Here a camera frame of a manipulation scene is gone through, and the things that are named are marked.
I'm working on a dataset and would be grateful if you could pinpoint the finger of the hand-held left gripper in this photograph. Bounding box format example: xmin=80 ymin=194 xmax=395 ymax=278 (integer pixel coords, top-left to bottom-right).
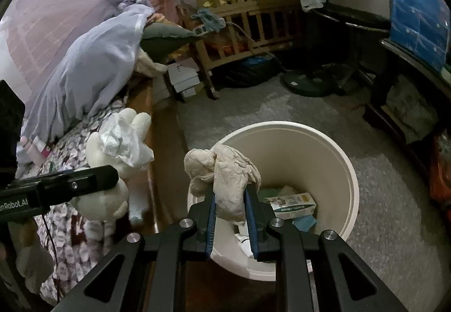
xmin=35 ymin=164 xmax=120 ymax=208

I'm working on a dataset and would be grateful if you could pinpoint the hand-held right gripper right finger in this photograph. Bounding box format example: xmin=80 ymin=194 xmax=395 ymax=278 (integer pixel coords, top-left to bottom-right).
xmin=245 ymin=183 xmax=409 ymax=312

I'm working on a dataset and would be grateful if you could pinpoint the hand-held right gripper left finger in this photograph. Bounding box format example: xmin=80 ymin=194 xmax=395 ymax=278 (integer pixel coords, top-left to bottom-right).
xmin=53 ymin=185 xmax=217 ymax=312

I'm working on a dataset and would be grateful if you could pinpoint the green and white carton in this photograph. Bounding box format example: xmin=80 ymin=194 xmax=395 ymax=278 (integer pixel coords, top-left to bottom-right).
xmin=264 ymin=192 xmax=318 ymax=220

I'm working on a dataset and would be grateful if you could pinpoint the beige cloth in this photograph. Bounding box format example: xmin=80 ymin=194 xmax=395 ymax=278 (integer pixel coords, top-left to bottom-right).
xmin=184 ymin=142 xmax=262 ymax=226

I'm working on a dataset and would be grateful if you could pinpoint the white trash bin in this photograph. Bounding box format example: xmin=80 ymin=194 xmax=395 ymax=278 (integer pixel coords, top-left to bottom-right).
xmin=187 ymin=122 xmax=360 ymax=282

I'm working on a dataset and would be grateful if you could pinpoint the person's left hand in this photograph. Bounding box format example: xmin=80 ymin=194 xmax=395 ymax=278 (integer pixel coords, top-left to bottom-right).
xmin=16 ymin=238 xmax=55 ymax=293

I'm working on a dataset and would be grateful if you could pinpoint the white crumpled paper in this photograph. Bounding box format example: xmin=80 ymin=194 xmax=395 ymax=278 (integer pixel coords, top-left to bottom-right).
xmin=235 ymin=232 xmax=254 ymax=258

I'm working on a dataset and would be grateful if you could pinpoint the white plush rabbit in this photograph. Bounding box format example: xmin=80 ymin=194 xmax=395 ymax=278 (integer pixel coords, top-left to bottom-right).
xmin=72 ymin=108 xmax=153 ymax=226

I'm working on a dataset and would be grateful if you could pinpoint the light blue packet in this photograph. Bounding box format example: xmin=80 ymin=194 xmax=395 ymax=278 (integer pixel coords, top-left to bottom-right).
xmin=292 ymin=215 xmax=318 ymax=232

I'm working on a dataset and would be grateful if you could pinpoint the printed bed blanket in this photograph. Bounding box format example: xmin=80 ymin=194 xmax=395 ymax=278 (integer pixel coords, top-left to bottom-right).
xmin=14 ymin=97 xmax=156 ymax=306

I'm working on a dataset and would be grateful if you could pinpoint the light blue quilt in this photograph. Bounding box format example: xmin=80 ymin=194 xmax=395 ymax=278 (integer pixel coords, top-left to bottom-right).
xmin=21 ymin=0 xmax=156 ymax=143

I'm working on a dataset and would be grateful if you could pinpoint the cream cloth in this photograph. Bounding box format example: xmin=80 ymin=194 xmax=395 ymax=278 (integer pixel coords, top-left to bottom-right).
xmin=133 ymin=49 xmax=168 ymax=77

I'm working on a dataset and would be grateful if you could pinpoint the white shoe box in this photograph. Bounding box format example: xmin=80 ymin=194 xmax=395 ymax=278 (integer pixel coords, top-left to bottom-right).
xmin=174 ymin=81 xmax=203 ymax=99
xmin=166 ymin=59 xmax=200 ymax=85

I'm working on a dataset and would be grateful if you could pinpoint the dark fan base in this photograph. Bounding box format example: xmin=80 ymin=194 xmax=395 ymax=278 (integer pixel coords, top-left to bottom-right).
xmin=281 ymin=67 xmax=349 ymax=98

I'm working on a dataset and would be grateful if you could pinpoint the black bag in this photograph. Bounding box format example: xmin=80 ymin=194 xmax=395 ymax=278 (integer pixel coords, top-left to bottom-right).
xmin=220 ymin=56 xmax=282 ymax=89

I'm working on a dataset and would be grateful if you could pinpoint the grey pillow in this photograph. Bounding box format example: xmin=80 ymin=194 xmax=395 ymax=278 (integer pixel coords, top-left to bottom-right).
xmin=141 ymin=22 xmax=207 ymax=64

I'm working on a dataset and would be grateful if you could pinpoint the red package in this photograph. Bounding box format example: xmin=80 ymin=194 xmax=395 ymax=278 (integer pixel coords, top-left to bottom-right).
xmin=428 ymin=132 xmax=451 ymax=214

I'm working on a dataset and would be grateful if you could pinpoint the white sack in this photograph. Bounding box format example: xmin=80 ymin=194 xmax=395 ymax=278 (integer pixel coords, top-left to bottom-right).
xmin=386 ymin=76 xmax=439 ymax=143

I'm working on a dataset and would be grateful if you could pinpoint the blue grey cloth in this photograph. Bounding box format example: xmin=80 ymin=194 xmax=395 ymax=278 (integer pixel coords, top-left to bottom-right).
xmin=192 ymin=9 xmax=226 ymax=32

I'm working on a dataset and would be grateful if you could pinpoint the wooden crib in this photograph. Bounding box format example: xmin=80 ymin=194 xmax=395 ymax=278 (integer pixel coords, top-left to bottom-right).
xmin=168 ymin=0 xmax=304 ymax=100

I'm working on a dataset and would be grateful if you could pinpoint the dark wooden shelf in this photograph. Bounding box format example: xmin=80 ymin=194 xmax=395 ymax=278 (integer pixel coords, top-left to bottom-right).
xmin=363 ymin=37 xmax=451 ymax=172

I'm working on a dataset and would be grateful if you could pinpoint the black round table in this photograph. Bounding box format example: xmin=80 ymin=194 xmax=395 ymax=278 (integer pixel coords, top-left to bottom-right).
xmin=312 ymin=3 xmax=392 ymax=32

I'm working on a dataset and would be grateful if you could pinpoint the blue plastic package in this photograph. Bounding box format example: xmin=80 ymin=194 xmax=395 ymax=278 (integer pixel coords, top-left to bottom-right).
xmin=389 ymin=0 xmax=451 ymax=71

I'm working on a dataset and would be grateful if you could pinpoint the black cable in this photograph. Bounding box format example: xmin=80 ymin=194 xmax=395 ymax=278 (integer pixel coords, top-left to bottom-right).
xmin=42 ymin=213 xmax=60 ymax=302

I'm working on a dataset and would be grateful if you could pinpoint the wooden bed frame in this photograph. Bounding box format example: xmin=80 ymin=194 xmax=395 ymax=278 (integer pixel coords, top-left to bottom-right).
xmin=123 ymin=77 xmax=191 ymax=238

